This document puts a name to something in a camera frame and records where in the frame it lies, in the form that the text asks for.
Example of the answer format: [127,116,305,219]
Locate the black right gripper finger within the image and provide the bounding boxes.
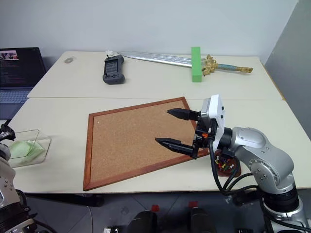
[155,137,195,158]
[166,108,202,121]

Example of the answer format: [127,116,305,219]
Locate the pale green paper note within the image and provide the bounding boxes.
[9,141,31,158]
[26,139,46,156]

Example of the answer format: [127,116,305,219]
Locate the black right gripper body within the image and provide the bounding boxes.
[191,113,218,160]

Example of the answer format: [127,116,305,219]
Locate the green foam block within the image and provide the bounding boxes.
[190,46,203,83]

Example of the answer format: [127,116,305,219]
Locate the clear plastic container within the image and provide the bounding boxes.
[7,129,52,168]

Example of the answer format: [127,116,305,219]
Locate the dark rounded shape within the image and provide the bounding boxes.
[189,207,217,233]
[132,210,158,233]

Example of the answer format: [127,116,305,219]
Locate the brown tray of pushpins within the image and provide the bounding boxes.
[213,149,242,178]

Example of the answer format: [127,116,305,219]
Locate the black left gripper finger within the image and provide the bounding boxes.
[0,124,17,142]

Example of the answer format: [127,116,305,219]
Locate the wood-framed cork board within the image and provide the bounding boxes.
[83,96,210,192]

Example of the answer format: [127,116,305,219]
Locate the dark grey handheld controller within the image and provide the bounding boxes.
[102,54,126,85]

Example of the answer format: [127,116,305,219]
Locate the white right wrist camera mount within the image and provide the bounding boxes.
[201,94,227,150]

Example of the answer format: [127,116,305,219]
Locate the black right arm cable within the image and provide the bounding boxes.
[207,138,259,196]

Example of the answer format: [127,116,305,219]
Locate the dark laptop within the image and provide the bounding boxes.
[0,47,47,105]

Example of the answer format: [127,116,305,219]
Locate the silver toy sword gold hilt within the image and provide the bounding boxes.
[117,50,254,78]

